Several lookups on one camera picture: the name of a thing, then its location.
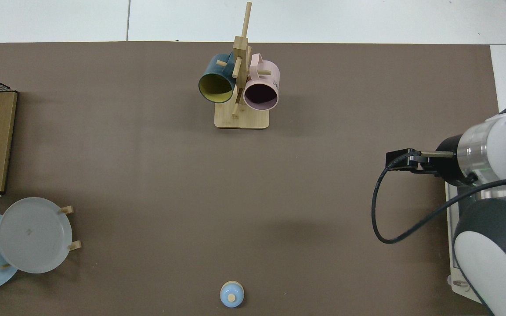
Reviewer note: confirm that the small blue round holder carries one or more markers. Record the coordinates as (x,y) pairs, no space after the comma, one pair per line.
(226,292)

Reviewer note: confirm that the pale toaster oven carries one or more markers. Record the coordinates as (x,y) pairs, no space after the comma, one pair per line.
(457,287)

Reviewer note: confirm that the wooden cup stand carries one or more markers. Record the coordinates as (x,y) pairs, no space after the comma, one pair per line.
(253,120)

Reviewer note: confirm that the pink mug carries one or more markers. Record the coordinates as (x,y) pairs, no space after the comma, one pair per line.
(270,72)

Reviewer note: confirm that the dark teal mug yellow inside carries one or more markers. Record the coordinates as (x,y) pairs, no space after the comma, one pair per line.
(211,70)

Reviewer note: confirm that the brown table cloth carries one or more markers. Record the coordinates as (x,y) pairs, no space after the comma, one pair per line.
(147,175)

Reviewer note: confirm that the wooden plate rack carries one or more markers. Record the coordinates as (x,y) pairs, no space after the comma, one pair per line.
(69,210)

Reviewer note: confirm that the grey plate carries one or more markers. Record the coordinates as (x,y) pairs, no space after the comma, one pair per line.
(33,245)

